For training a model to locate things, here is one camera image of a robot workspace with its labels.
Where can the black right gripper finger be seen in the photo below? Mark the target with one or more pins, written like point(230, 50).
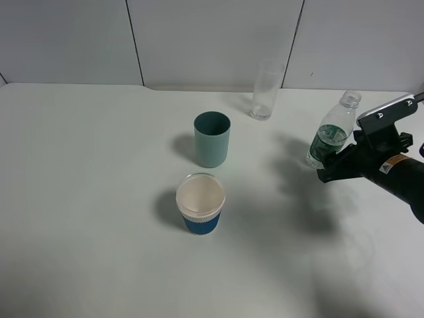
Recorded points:
point(337, 166)

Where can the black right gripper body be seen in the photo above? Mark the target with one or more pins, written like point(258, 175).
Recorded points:
point(387, 166)

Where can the clear green-label water bottle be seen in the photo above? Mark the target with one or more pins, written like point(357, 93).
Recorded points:
point(334, 130)

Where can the teal plastic cup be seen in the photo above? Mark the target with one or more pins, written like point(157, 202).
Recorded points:
point(211, 134)

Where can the white cup with blue sleeve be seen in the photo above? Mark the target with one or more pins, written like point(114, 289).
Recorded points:
point(200, 198)

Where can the tall clear drinking glass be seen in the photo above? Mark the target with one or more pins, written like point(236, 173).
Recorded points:
point(267, 84)

